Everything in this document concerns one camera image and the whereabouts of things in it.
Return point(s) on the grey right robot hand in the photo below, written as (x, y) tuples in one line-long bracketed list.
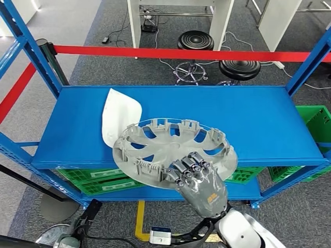
[(204, 191)]

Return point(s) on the silver plastic wheel hubcap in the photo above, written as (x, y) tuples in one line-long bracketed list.
[(165, 147)]

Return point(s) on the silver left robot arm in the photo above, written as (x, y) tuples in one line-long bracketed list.
[(63, 243)]

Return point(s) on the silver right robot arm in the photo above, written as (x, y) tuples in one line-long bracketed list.
[(240, 232)]

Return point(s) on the blue metal shelf rack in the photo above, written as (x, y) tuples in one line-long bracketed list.
[(233, 119)]

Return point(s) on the green folded plastic crate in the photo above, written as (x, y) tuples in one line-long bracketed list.
[(245, 175), (108, 187), (77, 174)]

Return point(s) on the black round stool chrome base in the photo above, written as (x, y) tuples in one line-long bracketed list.
[(239, 68), (196, 39)]

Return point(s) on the white plastic mirror cover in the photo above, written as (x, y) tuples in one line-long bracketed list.
[(116, 113)]

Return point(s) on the long red barrier belt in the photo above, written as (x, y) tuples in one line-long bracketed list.
[(180, 53)]

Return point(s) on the white power strip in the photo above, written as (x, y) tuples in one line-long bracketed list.
[(279, 65)]

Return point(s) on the green open plastic crate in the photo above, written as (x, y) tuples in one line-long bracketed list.
[(318, 123)]

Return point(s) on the black device box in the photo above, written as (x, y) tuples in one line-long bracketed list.
[(149, 28)]

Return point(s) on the white desk panel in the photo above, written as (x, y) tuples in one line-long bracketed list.
[(279, 20)]

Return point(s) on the black power adapter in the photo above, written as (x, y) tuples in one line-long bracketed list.
[(105, 40)]

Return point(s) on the black chrome barrier stanchion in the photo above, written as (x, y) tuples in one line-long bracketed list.
[(55, 66)]

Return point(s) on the short red barrier belt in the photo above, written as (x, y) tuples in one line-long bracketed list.
[(15, 92)]

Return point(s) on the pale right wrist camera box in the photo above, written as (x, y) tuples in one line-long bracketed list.
[(160, 238)]

